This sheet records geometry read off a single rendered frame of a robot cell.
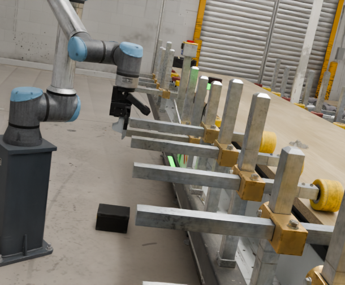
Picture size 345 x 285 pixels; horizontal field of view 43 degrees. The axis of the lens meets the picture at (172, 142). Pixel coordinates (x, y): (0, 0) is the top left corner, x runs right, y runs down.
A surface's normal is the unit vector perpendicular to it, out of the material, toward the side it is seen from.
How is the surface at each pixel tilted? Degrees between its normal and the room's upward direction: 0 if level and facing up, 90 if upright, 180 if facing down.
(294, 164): 90
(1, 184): 90
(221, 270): 0
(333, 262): 90
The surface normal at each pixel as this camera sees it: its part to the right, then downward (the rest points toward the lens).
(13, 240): 0.67, 0.29
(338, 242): -0.98, -0.13
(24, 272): 0.17, -0.95
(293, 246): 0.11, 0.27
